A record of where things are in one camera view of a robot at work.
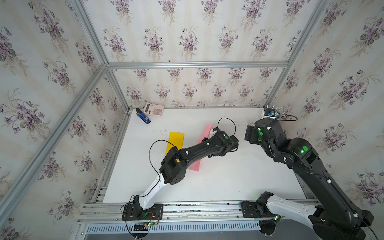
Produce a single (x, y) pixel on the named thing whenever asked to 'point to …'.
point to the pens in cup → (277, 113)
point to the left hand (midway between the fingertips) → (202, 148)
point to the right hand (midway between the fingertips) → (258, 129)
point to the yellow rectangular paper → (177, 140)
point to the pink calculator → (153, 109)
